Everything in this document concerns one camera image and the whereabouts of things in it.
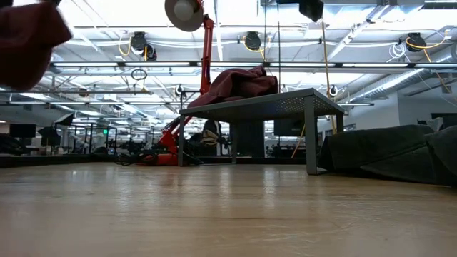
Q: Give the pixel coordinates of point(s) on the dark grey hat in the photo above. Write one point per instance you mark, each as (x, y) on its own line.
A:
(375, 146)
(446, 153)

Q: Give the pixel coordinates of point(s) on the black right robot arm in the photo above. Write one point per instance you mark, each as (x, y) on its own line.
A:
(311, 9)

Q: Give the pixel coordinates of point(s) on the person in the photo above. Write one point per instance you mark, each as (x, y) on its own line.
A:
(210, 133)

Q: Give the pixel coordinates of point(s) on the grey perforated metal stand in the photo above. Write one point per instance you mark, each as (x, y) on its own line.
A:
(250, 109)

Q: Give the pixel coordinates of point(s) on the small black ceiling reel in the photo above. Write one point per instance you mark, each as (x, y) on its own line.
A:
(332, 90)
(179, 91)

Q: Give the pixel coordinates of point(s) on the red articulated desk lamp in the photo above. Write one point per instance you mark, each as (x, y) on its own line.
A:
(206, 53)

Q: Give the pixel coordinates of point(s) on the long ceiling light strip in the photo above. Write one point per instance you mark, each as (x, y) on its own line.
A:
(89, 64)

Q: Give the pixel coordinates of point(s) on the black studio softbox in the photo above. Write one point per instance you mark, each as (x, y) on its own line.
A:
(64, 119)

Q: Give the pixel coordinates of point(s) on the black monitor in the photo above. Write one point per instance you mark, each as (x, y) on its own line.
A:
(23, 130)

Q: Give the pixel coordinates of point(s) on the silver ventilation duct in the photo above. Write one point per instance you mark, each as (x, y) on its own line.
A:
(392, 84)

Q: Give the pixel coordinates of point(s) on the black aluminium table frame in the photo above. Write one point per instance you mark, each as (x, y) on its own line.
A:
(53, 161)

